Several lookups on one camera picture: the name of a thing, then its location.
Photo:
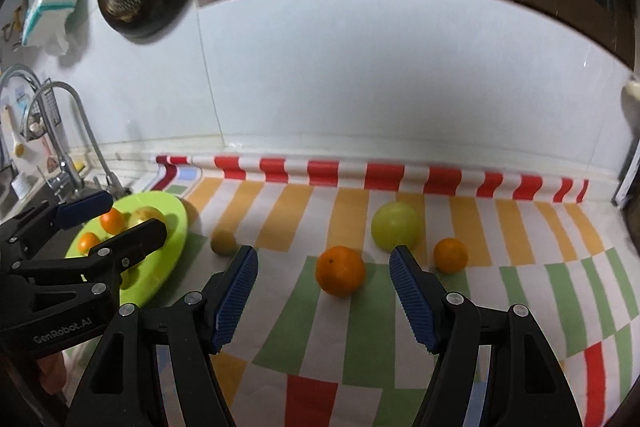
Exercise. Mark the large orange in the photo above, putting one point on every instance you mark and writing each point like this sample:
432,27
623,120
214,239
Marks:
112,220

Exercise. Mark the chrome gooseneck faucet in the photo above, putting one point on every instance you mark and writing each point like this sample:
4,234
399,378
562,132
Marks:
87,132

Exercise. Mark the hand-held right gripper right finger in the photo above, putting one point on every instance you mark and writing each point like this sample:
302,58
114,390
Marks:
415,302

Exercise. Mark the small orange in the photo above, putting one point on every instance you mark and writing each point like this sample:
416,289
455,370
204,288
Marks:
89,243
450,255

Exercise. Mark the green apple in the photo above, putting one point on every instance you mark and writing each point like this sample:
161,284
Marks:
396,225

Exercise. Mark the person's left hand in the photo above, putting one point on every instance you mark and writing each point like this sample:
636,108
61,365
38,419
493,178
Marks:
50,369

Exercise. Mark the medium orange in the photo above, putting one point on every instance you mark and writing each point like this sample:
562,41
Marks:
340,272

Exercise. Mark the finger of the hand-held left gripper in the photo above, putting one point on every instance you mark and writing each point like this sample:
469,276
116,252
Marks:
82,207
135,242

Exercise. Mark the large yellow-green fruit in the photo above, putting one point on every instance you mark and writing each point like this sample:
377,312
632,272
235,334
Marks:
142,216

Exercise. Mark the colourful striped cloth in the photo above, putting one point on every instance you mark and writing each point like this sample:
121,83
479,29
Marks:
360,347

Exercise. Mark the hanging wooden spoon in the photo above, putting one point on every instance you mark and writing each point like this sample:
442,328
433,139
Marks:
17,147

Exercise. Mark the green plate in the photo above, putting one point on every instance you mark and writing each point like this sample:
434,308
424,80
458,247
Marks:
172,227

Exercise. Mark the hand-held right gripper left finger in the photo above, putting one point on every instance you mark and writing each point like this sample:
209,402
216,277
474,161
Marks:
235,297

